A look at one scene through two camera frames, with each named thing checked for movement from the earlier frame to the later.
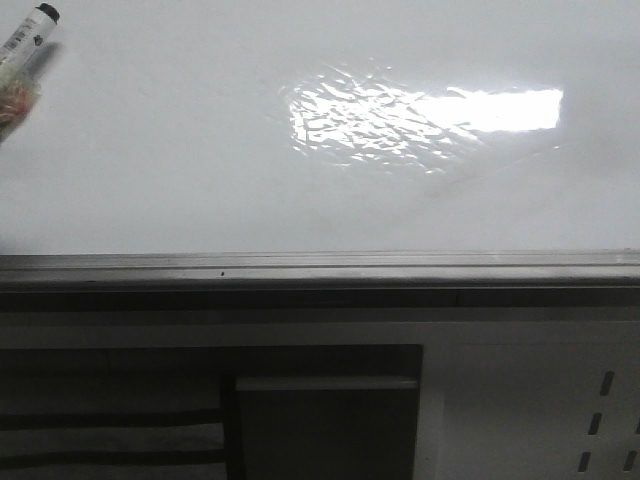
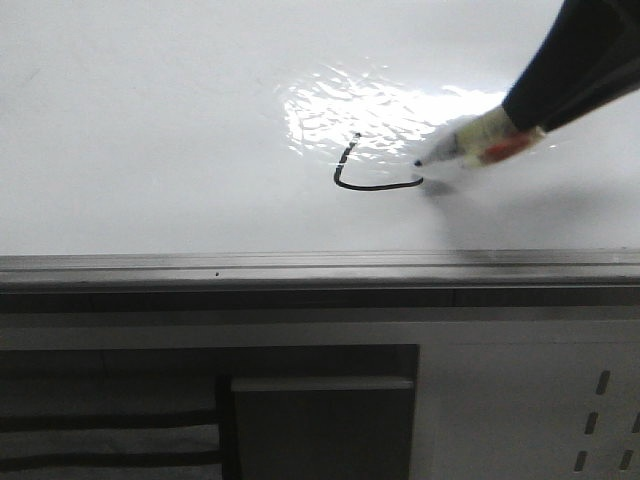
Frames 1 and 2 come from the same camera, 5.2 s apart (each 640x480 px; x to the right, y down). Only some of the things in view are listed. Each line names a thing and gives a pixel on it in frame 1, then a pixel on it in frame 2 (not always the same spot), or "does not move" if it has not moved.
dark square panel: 319,428 does not move
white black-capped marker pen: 29,36 -> 444,148
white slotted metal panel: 522,399 does not move
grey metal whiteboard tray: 590,280 does not move
